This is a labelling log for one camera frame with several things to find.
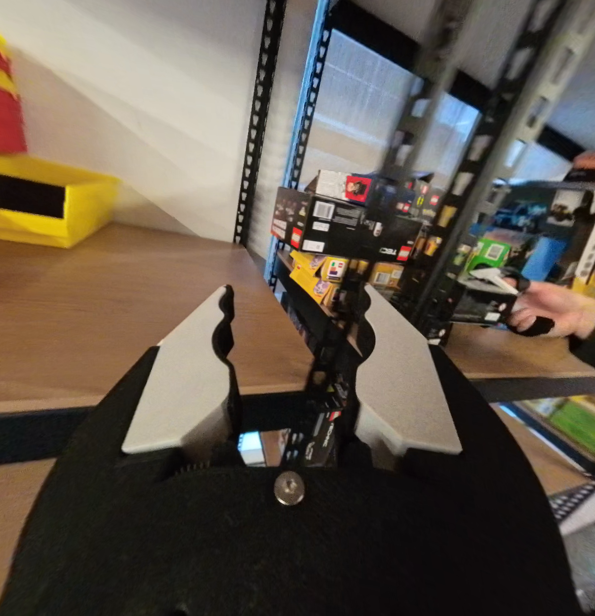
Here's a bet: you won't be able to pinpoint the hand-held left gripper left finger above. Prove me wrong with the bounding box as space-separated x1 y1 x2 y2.
122 284 241 455

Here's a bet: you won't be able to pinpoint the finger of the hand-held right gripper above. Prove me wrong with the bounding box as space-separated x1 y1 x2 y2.
470 267 519 296

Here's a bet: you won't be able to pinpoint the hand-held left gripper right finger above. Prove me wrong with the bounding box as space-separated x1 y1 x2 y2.
348 283 464 471

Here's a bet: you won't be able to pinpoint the black wildflower lego box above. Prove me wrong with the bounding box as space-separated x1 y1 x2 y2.
449 279 519 329

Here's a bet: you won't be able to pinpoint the green lego box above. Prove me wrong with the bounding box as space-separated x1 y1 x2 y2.
521 396 595 459
463 237 514 271

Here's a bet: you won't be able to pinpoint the orchid lego box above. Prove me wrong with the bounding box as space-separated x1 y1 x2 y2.
569 150 595 183

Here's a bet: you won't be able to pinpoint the person's right forearm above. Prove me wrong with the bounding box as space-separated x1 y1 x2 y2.
568 318 595 375

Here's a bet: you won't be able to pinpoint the blue truck lego box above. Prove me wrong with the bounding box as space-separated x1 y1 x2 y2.
492 185 595 231

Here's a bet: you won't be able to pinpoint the dark lego box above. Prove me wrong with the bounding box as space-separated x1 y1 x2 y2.
283 380 350 468

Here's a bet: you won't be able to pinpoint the green flat lego box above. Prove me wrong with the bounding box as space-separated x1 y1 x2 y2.
521 396 595 459

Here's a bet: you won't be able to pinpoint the small dark blue lego boxes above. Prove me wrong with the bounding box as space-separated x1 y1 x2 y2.
374 175 447 227

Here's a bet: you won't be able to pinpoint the white lego box red portrait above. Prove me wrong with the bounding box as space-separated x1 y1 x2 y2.
305 169 375 207

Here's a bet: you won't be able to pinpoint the person's right hand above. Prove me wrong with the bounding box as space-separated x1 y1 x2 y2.
508 283 595 338

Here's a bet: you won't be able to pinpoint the yellow storage bin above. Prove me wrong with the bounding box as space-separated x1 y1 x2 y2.
0 153 121 249

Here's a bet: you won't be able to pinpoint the stack of red yellow bins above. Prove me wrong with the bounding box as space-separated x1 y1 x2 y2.
0 26 29 156

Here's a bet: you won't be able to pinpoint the white black patterned strap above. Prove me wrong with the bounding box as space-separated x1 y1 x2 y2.
548 479 595 535

